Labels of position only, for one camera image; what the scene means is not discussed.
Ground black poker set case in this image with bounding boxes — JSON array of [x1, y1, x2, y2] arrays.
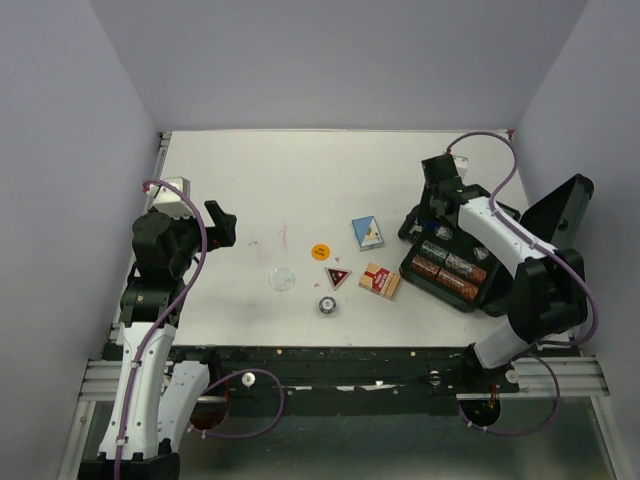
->
[[397, 173, 596, 317]]

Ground tan blue chip roll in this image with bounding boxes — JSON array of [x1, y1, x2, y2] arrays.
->
[[445, 253, 487, 284]]

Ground green blue chip roll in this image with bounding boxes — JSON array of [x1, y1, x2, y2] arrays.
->
[[420, 240, 449, 263]]

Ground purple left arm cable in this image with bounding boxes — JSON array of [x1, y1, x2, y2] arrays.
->
[[113, 178, 286, 480]]

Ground orange black chip roll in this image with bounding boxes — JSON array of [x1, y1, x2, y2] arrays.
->
[[410, 255, 441, 279]]

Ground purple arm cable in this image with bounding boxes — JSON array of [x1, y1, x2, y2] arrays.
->
[[446, 130, 600, 435], [113, 178, 286, 480]]

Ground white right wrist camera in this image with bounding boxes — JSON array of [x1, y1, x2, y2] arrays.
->
[[453, 155, 469, 180]]

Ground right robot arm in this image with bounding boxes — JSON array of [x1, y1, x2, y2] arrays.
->
[[422, 153, 588, 392]]

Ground brown orange chip roll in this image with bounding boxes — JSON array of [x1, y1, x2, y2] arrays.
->
[[436, 269, 478, 301]]

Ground wrapped case keys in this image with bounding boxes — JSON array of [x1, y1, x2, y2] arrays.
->
[[435, 226, 453, 240]]

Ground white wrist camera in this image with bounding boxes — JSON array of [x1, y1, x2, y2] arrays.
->
[[453, 155, 469, 180], [144, 177, 194, 219]]

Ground red Texas Hold'em card deck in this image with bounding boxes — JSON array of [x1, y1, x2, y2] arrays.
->
[[359, 263, 402, 300]]

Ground yellow big blind button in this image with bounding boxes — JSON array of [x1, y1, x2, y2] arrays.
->
[[311, 243, 331, 261]]

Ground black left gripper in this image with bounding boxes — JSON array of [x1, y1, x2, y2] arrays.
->
[[167, 200, 238, 277]]

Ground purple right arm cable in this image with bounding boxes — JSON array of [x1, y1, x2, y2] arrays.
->
[[446, 130, 600, 435]]

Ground triangular all in button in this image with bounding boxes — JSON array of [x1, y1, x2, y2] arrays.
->
[[325, 267, 352, 291]]

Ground blue playing card deck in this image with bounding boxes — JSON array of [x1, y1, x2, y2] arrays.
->
[[351, 216, 384, 251]]

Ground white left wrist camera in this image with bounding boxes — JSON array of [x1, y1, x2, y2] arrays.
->
[[144, 177, 194, 219]]

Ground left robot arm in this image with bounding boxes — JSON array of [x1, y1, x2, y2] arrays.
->
[[78, 200, 237, 479]]

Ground aluminium frame rail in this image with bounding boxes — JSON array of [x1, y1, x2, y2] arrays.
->
[[79, 355, 611, 401]]

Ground blue ten poker chip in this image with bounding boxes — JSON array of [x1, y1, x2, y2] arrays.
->
[[318, 296, 337, 315]]

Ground clear round dealer button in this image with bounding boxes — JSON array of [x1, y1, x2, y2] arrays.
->
[[269, 267, 296, 292]]

